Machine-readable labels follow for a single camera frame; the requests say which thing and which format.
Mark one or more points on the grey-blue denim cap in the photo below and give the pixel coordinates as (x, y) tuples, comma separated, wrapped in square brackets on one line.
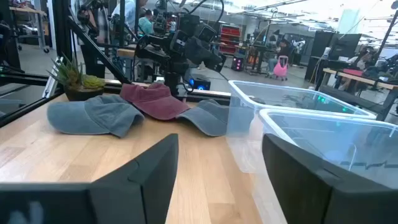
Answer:
[(205, 118)]

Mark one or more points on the light blue denim cap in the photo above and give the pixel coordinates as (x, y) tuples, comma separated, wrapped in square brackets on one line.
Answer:
[(93, 115)]

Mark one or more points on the person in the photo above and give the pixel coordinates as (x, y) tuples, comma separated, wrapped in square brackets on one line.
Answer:
[(280, 53), (129, 12), (145, 25), (360, 60)]

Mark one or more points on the wooden workbench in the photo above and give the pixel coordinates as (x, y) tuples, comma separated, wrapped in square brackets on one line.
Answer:
[(357, 78)]

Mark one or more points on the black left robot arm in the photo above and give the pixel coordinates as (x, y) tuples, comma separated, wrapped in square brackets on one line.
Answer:
[(161, 49)]

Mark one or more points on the maroon denim cap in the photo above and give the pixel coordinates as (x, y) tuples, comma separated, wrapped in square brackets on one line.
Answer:
[(152, 99)]

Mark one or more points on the pink bag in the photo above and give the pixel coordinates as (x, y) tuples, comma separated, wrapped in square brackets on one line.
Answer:
[(280, 69)]

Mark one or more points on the black monitor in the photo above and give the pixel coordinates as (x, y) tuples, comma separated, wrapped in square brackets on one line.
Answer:
[(345, 46)]

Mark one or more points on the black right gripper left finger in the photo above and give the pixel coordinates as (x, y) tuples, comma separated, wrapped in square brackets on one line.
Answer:
[(149, 174)]

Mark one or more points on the black aluminium table frame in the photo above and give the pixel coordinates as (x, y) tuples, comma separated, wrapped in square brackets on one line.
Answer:
[(62, 31)]

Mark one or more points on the black box with blue light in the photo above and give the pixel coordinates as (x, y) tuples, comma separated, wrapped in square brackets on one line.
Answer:
[(199, 83)]

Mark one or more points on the black speaker with pink lights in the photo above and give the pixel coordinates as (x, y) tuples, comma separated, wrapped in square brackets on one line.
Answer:
[(237, 63)]

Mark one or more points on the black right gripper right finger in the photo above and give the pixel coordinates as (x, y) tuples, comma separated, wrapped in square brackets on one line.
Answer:
[(311, 186)]

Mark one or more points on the clear plastic bin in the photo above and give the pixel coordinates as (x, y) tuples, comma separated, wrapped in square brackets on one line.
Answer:
[(245, 130), (342, 140)]

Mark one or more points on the potted succulent plant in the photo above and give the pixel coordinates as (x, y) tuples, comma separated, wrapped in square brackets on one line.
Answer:
[(77, 84)]

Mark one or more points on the red shelf rack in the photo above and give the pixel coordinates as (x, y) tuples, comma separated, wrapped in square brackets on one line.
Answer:
[(230, 39)]

